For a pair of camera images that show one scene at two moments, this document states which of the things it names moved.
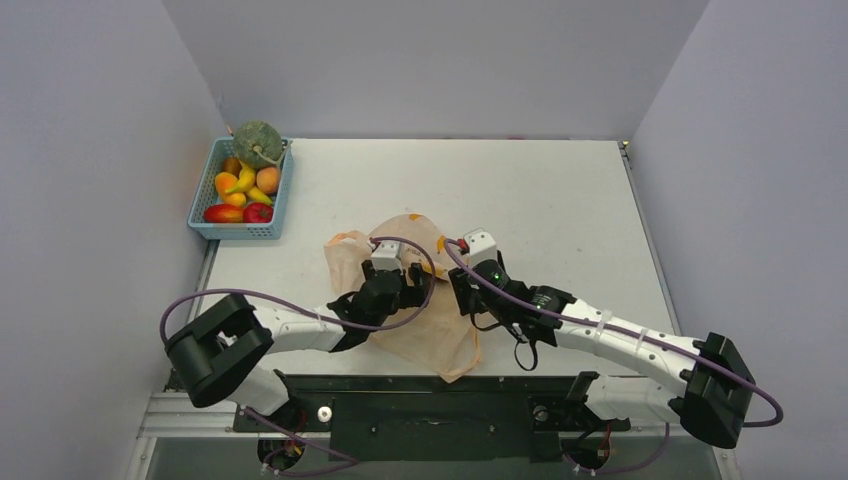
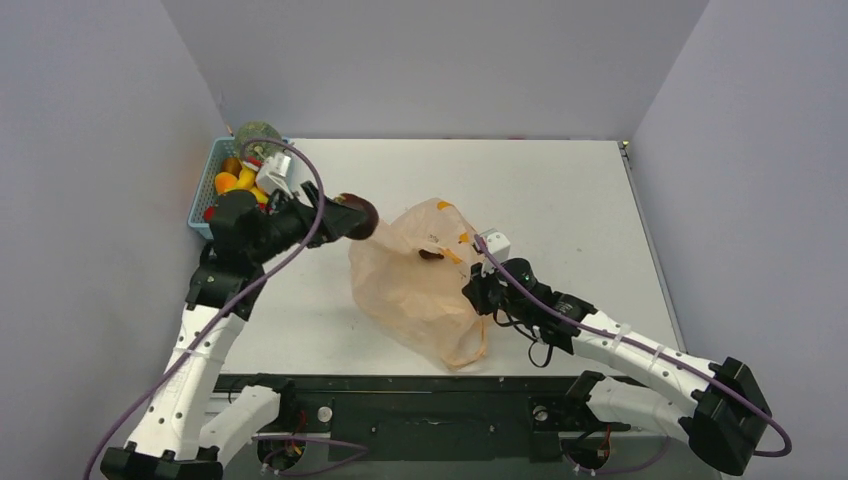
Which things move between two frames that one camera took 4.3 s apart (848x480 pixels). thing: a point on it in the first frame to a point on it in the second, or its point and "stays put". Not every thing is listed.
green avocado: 257,144 stays put
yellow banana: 246,180 stays put
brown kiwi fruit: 231,165 stays put
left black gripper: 414,295 to 335,220
